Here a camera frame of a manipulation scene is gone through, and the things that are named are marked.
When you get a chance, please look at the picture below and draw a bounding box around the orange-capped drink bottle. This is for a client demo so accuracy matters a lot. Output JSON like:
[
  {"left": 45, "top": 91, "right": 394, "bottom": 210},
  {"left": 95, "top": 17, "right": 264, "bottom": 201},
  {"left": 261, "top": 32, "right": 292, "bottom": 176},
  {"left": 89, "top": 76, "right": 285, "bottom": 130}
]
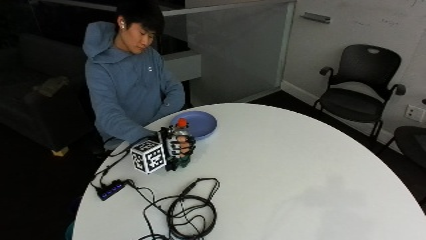
[{"left": 169, "top": 117, "right": 194, "bottom": 169}]

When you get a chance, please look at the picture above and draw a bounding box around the blue plate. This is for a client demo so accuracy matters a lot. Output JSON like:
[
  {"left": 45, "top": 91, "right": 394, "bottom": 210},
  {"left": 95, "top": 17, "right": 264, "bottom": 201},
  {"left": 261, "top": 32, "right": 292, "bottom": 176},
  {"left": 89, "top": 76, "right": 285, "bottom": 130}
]
[{"left": 170, "top": 110, "right": 218, "bottom": 141}]

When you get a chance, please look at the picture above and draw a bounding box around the white marker cube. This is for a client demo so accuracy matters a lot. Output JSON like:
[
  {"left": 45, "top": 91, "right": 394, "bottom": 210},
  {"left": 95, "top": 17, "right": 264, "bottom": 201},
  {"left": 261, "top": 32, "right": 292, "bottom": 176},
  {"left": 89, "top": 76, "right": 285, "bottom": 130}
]
[{"left": 129, "top": 139, "right": 168, "bottom": 175}]

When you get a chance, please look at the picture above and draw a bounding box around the black usb hub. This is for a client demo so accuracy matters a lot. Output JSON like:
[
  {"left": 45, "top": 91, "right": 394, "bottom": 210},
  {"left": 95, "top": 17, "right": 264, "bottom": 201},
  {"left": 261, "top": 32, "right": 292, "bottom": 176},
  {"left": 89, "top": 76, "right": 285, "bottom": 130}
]
[{"left": 95, "top": 179, "right": 128, "bottom": 202}]

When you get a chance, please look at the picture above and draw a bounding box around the the person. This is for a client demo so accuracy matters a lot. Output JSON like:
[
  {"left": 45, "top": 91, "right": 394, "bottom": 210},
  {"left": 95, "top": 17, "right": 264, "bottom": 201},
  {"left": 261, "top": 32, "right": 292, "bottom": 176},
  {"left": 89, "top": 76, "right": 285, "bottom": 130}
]
[{"left": 81, "top": 0, "right": 186, "bottom": 152}]

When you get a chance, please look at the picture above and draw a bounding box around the black office chair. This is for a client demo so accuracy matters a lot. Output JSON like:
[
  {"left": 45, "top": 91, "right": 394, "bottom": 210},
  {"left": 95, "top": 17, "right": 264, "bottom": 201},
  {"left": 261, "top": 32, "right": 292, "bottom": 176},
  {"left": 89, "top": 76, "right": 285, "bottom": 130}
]
[{"left": 313, "top": 43, "right": 407, "bottom": 141}]

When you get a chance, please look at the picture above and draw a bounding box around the thin black cable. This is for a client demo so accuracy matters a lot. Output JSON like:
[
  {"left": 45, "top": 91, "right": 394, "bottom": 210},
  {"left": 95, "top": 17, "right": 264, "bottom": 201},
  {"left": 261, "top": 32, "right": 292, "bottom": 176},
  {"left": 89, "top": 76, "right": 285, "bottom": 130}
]
[{"left": 89, "top": 146, "right": 135, "bottom": 190}]

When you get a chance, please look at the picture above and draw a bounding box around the coiled black cable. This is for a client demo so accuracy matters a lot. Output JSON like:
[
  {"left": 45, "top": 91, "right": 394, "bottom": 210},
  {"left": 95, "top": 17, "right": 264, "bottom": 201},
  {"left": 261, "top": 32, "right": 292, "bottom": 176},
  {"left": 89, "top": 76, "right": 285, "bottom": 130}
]
[{"left": 125, "top": 177, "right": 221, "bottom": 240}]

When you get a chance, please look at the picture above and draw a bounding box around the grey wall-mounted tray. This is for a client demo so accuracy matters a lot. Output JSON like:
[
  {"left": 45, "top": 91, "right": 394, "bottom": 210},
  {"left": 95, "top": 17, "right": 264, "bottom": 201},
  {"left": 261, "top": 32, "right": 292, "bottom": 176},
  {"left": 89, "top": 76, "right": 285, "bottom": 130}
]
[{"left": 300, "top": 11, "right": 333, "bottom": 25}]

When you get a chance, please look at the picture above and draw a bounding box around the white wall outlet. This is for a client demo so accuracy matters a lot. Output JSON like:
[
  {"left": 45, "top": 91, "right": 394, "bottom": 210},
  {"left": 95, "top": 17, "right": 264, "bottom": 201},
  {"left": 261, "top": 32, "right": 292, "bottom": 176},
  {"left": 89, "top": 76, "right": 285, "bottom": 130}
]
[{"left": 403, "top": 104, "right": 426, "bottom": 123}]

